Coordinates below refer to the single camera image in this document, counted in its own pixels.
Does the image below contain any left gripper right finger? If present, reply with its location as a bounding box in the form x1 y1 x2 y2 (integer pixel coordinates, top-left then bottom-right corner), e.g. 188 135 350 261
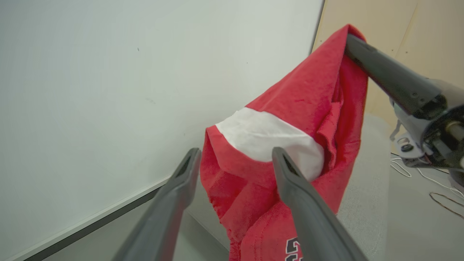
272 147 368 261

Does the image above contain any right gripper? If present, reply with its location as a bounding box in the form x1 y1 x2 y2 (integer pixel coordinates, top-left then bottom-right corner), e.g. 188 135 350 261
344 34 464 187

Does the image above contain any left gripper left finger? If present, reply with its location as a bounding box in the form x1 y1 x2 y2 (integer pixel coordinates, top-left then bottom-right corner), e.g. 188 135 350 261
112 148 202 261

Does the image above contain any red and white jersey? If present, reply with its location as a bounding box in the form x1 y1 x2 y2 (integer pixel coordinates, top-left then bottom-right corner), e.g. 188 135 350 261
199 24 369 261

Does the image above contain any grey fabric sofa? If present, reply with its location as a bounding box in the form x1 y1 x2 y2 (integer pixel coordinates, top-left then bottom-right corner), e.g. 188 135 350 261
187 112 392 261

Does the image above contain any white and black baseboard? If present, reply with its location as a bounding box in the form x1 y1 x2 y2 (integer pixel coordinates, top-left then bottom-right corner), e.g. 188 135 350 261
5 177 171 261

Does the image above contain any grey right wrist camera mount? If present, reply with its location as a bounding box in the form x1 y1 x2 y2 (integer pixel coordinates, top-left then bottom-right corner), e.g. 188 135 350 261
390 120 425 168

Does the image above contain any thin white floor cable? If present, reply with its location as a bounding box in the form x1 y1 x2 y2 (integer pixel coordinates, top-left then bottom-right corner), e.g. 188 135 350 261
390 153 464 199

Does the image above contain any thin brown floor cable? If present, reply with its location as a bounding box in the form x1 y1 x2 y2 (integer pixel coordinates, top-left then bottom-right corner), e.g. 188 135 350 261
429 192 464 219

